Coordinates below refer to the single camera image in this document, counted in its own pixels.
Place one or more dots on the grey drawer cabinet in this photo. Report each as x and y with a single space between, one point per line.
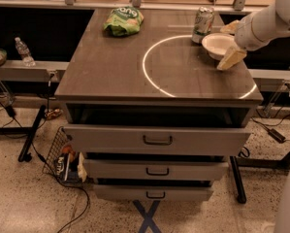
155 78

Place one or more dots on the black power adapter right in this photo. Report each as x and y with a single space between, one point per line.
276 135

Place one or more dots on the grey drawer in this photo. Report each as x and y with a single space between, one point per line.
155 170
138 192
157 140

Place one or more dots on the bottom grey drawer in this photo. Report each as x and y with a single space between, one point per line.
138 192

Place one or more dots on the middle grey drawer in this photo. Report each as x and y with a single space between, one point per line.
155 170

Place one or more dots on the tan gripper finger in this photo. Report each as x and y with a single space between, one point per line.
230 28
232 56

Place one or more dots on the clear plastic water bottle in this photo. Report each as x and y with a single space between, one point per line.
24 53

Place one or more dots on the green chip bag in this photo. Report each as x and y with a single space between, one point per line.
124 21

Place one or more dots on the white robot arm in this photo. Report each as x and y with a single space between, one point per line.
255 31

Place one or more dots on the top grey drawer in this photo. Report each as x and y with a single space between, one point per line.
157 140

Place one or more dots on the wire mesh basket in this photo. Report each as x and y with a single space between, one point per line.
63 162

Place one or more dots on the white paper bowl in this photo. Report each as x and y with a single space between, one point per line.
216 44

